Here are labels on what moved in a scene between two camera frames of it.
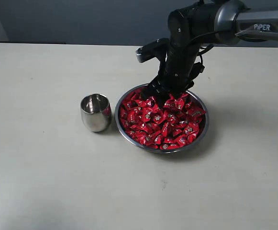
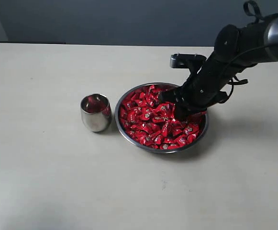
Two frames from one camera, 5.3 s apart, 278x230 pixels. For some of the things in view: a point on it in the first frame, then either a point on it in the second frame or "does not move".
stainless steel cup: (95, 111) does not move
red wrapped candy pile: (177, 123) does not move
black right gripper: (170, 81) to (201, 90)
